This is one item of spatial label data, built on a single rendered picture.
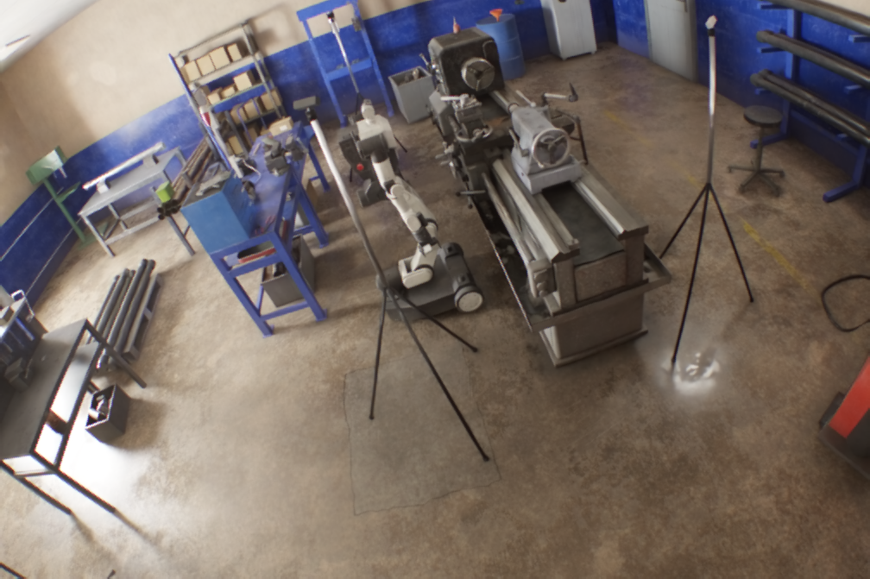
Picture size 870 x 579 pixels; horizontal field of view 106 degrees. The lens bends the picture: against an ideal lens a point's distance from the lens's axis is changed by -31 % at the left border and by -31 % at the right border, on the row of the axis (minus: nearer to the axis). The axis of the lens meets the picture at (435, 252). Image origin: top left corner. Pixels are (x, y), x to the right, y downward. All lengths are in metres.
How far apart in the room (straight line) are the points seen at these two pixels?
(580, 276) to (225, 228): 2.22
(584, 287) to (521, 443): 0.88
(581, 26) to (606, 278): 5.53
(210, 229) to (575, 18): 5.91
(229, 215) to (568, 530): 2.68
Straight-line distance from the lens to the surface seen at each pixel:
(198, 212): 3.19
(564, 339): 2.65
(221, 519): 3.07
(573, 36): 7.43
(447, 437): 2.65
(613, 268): 2.37
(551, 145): 2.48
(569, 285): 2.33
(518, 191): 2.63
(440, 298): 3.09
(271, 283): 3.84
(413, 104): 6.10
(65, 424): 3.66
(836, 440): 2.61
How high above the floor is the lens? 2.26
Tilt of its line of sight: 37 degrees down
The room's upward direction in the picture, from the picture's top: 19 degrees counter-clockwise
